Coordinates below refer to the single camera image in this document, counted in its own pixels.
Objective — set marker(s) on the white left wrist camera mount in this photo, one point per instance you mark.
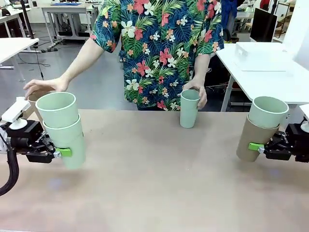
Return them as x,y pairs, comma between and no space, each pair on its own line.
15,111

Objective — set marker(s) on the brown plastic cup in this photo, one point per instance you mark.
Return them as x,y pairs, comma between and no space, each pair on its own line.
254,133
35,97

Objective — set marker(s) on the grey background workbench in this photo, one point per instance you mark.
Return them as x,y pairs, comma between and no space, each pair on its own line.
65,9

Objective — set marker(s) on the white background desk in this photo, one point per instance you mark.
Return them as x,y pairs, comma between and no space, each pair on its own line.
12,17

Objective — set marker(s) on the white side table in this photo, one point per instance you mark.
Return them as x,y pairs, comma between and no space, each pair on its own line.
265,84

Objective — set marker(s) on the person's right forearm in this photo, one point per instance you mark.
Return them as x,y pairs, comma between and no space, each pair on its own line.
79,62

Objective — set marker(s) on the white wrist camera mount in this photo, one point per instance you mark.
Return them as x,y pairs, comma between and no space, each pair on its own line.
15,111
305,120

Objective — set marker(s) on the white table with metal leg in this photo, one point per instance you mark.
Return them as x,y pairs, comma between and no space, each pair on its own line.
12,48

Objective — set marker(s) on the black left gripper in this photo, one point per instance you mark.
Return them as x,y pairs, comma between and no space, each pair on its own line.
24,140

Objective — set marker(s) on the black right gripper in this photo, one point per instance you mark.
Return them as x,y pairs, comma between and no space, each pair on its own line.
294,145

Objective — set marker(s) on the white upright panel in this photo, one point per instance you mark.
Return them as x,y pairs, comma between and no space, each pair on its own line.
301,24

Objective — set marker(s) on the person's left hand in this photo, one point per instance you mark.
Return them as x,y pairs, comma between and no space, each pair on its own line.
202,94

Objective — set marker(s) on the person's right hand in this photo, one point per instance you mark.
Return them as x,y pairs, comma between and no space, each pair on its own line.
48,84

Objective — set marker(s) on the white plastic basket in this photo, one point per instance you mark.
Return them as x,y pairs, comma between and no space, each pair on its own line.
263,55

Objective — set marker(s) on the black stand pole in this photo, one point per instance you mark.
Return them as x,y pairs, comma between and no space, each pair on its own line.
27,21

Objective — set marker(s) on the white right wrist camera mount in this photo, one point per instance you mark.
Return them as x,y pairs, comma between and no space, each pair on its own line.
305,120

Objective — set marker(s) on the blue hanging jacket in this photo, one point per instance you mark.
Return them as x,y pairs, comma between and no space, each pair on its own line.
228,14

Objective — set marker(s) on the person's left forearm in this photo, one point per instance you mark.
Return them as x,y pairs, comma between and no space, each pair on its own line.
201,67

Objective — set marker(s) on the black computer monitor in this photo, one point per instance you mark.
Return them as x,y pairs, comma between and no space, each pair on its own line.
263,24

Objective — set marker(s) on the floral hawaiian shirt torso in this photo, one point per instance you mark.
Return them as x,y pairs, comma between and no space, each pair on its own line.
159,48

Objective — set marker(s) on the black office chair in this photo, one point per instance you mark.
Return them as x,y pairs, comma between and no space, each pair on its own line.
217,77

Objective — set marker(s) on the pale green plastic cup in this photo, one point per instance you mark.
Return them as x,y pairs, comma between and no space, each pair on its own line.
58,113
70,140
268,113
188,116

